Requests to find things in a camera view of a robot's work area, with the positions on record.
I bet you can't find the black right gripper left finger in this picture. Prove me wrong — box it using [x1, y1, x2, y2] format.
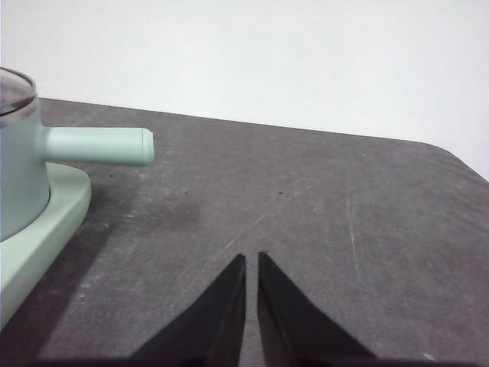
[133, 253, 247, 361]

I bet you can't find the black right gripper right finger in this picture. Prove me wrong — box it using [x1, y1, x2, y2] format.
[257, 251, 377, 361]

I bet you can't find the green breakfast machine base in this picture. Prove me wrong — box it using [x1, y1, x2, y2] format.
[0, 162, 92, 326]

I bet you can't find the green pot with handle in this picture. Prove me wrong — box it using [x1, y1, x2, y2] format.
[0, 97, 155, 242]

